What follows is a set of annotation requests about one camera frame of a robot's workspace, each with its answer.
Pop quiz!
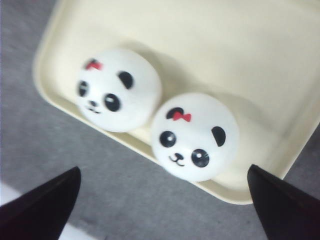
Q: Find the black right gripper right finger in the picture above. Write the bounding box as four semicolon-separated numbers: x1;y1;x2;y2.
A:
247;164;320;240

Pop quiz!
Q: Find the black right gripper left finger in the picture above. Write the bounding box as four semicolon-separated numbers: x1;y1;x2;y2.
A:
0;166;81;240

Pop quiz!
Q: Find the panda bun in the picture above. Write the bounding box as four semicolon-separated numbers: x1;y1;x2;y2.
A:
150;92;240;182
76;48;163;133

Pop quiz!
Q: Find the cream rectangular tray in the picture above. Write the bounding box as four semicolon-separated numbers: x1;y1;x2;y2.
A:
33;0;320;205

